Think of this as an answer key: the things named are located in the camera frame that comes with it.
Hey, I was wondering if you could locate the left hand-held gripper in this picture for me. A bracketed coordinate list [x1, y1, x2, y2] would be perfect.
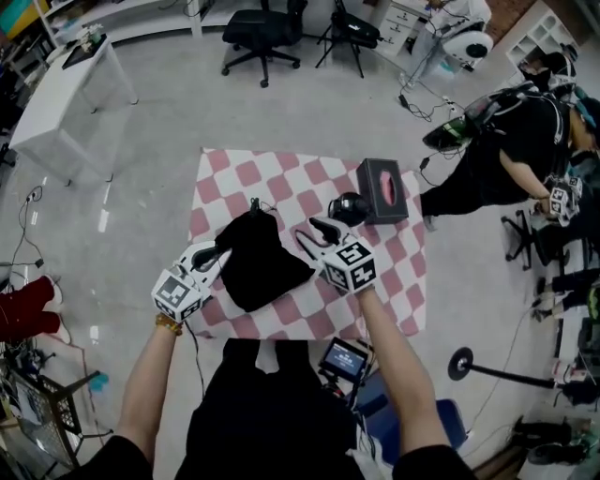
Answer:
[149, 240, 234, 325]

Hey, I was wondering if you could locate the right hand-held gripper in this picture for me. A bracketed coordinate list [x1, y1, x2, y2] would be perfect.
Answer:
[293, 215, 380, 295]

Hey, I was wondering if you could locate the black drawstring bag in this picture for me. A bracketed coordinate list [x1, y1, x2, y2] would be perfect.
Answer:
[214, 197, 317, 314]

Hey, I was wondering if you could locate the person's left forearm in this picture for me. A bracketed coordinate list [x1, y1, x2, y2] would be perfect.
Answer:
[115, 322, 183, 464]

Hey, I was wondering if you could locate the person's right forearm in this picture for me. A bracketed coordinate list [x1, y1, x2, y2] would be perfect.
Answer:
[358, 285, 452, 471]

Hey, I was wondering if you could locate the black tissue box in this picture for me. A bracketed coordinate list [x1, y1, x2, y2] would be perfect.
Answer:
[355, 157, 410, 227]

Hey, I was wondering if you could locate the pink white checkered tablecloth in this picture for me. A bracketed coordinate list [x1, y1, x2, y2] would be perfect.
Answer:
[187, 147, 429, 340]

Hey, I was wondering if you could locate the small black monitor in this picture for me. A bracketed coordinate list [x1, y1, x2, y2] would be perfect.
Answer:
[319, 337, 369, 383]

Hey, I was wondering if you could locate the person's black clothing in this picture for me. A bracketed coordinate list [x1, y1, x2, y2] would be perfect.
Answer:
[60, 337, 480, 480]

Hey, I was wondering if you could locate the black green backpack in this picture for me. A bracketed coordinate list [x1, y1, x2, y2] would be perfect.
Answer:
[421, 91, 499, 152]

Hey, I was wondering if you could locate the black round-base stand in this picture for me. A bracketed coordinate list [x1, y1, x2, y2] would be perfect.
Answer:
[446, 346, 560, 391]

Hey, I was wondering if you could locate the black lattice side table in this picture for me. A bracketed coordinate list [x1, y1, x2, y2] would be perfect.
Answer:
[27, 369, 114, 471]

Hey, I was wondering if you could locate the blue chair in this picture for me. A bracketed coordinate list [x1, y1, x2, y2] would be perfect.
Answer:
[355, 369, 471, 466]

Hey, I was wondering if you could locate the black folding chair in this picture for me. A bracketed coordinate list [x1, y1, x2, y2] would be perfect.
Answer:
[314, 0, 383, 80]

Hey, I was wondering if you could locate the black office chair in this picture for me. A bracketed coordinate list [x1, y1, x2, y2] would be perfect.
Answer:
[220, 0, 308, 89]

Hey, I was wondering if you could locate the white table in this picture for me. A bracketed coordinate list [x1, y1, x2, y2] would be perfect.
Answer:
[8, 32, 141, 187]

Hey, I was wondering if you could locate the white round backpack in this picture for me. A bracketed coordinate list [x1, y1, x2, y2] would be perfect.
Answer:
[442, 27, 496, 65]

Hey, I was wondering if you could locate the black tray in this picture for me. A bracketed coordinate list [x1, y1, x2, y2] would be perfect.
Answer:
[62, 33, 109, 72]

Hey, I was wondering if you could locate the white shelving unit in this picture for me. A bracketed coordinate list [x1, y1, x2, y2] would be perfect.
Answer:
[35, 0, 205, 49]

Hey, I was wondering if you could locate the small potted plant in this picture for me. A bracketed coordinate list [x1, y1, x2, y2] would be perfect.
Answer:
[77, 25, 105, 53]

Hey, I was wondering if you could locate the white cubby cabinet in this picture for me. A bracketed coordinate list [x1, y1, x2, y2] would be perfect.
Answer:
[505, 0, 583, 77]

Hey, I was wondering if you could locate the amber bead bracelet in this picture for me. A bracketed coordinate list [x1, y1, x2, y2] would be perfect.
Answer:
[155, 312, 186, 337]

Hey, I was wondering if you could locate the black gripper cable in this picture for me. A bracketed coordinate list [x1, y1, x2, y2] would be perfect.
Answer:
[185, 321, 208, 400]

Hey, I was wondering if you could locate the black floor cable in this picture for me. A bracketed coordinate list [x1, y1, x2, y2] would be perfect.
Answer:
[397, 83, 452, 124]

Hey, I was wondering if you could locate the wall display screen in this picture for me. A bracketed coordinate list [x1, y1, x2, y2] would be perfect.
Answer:
[0, 0, 51, 41]

